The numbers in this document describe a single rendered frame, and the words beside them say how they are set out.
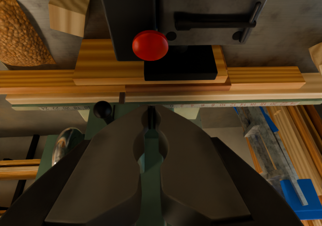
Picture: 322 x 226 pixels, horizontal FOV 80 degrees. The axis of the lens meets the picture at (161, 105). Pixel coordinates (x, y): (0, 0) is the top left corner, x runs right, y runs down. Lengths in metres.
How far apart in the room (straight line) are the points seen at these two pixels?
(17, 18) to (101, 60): 0.12
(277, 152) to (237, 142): 1.94
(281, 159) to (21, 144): 3.23
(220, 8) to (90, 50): 0.20
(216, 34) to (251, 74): 0.21
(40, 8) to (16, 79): 0.15
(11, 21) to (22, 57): 0.06
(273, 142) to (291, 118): 0.64
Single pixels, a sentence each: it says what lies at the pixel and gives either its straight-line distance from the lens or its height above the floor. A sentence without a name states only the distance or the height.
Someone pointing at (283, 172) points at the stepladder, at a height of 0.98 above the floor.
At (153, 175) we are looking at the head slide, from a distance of 0.38.
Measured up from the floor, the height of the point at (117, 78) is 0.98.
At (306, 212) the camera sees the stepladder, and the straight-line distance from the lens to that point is 1.06.
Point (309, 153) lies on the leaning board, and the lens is 1.61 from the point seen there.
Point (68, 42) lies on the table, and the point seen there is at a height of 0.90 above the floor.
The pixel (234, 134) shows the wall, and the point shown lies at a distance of 3.00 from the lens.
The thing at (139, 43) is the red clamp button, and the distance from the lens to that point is 0.16.
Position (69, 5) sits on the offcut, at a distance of 0.27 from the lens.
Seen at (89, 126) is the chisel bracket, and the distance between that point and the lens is 0.27.
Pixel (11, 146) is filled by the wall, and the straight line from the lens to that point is 3.59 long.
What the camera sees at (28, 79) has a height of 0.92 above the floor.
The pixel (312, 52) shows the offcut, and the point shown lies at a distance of 0.42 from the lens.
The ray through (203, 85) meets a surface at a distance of 0.33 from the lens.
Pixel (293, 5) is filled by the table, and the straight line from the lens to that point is 0.35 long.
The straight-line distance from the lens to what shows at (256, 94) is 0.40.
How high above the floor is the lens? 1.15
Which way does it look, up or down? 31 degrees down
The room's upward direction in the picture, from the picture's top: 178 degrees clockwise
